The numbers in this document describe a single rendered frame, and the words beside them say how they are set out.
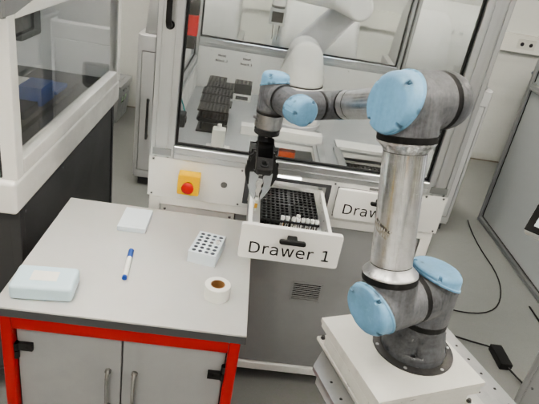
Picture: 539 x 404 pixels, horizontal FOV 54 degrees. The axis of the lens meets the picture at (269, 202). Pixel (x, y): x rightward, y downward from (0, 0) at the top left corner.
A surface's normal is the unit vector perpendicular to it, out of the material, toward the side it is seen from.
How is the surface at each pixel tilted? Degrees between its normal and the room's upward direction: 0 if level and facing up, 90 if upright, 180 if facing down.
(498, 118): 90
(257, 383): 0
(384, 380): 2
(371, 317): 97
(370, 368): 2
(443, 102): 72
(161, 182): 90
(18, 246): 90
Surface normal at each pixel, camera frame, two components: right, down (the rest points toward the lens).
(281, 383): 0.15, -0.88
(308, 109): 0.51, 0.46
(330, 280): 0.00, 0.46
